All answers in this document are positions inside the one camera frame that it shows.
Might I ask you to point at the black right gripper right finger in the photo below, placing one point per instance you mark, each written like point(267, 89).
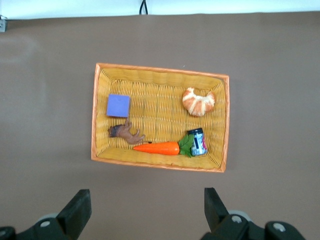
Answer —
point(215, 215)

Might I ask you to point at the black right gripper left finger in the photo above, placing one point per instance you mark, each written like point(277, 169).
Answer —
point(75, 212)

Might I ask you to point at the small blue white can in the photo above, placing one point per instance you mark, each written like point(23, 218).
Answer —
point(198, 142)

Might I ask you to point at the orange toy carrot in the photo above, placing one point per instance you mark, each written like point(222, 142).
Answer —
point(160, 148)

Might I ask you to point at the brown table cloth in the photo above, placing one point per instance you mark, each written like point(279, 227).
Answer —
point(45, 125)

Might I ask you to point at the brown toy lion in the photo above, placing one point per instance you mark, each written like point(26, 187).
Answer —
point(126, 135)

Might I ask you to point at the toy croissant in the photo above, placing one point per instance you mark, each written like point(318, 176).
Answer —
point(198, 102)

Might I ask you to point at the purple cube block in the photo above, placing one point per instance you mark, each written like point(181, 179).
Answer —
point(118, 105)

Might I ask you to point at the yellow wicker basket orange rim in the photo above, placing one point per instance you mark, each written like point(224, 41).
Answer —
point(160, 105)

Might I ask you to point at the metal mounting bracket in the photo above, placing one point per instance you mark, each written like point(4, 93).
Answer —
point(2, 23)

